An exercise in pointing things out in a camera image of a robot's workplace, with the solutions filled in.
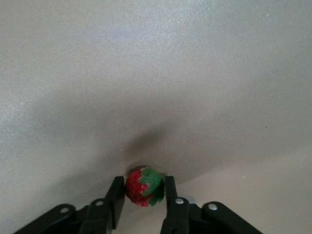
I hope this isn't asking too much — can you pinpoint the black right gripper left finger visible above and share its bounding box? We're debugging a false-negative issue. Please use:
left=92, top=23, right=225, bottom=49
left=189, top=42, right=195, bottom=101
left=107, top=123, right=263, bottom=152
left=13, top=176, right=126, bottom=234

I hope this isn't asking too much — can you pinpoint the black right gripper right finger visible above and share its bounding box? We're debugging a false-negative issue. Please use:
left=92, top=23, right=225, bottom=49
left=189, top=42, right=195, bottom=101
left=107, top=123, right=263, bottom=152
left=159, top=175, right=266, bottom=234

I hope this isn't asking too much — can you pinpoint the red strawberry green calyx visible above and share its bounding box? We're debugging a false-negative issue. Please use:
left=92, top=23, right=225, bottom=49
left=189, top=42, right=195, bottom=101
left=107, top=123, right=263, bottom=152
left=124, top=166, right=165, bottom=208

